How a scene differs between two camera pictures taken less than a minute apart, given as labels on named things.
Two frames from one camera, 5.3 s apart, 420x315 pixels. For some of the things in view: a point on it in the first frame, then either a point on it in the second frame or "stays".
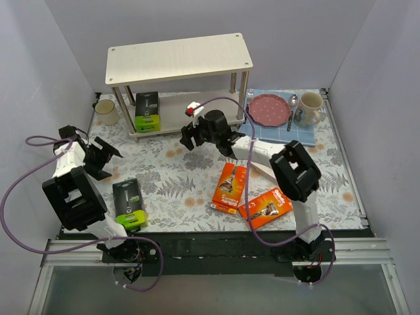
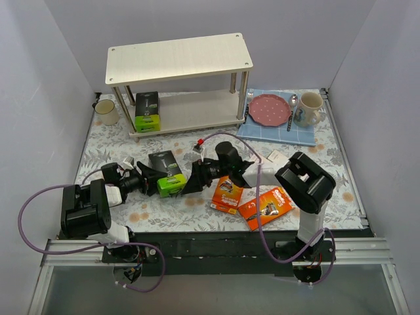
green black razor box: x=146 y=117 stays
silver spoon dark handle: x=293 y=102 stays
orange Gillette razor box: x=267 y=208 stays
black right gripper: x=191 y=134 to x=200 y=172
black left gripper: x=99 y=159 to x=144 y=183
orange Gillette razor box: x=228 y=195 stays
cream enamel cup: x=107 y=112 stays
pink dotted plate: x=268 y=109 stays
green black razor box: x=128 y=205 to x=174 y=182
